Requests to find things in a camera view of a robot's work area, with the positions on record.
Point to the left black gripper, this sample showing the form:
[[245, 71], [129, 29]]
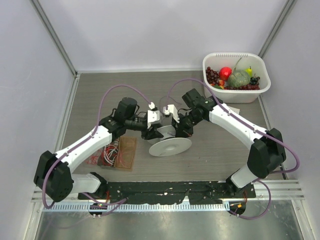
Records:
[[153, 133]]

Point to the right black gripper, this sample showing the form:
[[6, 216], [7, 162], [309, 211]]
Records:
[[181, 131]]

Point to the white plastic cable spool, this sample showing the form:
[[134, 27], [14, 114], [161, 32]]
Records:
[[169, 144]]

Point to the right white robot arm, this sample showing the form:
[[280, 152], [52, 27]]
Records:
[[266, 152]]

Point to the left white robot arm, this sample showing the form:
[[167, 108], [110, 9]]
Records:
[[55, 171]]

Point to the blue white razor box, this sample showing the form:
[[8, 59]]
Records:
[[236, 110]]

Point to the dark red grape bunch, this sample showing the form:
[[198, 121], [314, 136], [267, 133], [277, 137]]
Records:
[[212, 76]]

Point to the red apple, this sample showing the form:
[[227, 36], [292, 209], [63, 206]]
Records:
[[224, 73]]

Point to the white plastic basket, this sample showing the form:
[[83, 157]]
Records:
[[240, 61]]

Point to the green netted melon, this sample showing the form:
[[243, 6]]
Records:
[[238, 79]]

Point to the red grapes front row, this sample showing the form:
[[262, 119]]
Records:
[[248, 87]]

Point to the black grape bunch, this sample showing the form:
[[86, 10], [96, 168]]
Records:
[[254, 80]]

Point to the yellow pear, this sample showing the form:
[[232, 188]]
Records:
[[249, 71]]

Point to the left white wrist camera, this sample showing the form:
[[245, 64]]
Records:
[[153, 116]]

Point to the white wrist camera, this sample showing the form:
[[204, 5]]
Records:
[[153, 116], [171, 110]]

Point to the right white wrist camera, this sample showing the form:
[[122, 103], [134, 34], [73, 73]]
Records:
[[171, 110]]

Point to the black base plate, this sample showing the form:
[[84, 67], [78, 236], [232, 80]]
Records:
[[172, 192]]

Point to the slotted cable duct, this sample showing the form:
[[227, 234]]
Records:
[[87, 206]]

